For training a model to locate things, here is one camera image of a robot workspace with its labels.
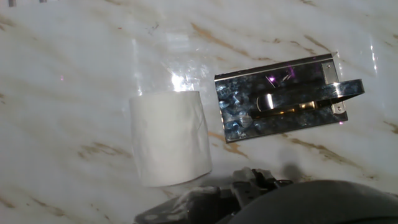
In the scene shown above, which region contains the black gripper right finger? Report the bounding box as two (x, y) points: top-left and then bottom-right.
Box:
(231, 167), (293, 207)

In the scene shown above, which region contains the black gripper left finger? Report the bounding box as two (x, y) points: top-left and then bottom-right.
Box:
(133, 185), (240, 224)

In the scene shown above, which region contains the white toilet paper roll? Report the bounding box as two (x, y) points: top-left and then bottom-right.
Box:
(129, 90), (214, 188)

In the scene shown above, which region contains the shiny metal paper roll holder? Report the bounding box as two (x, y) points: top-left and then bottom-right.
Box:
(213, 53), (365, 144)

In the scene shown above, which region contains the white marble pattern mat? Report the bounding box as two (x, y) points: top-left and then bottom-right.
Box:
(0, 0), (398, 224)

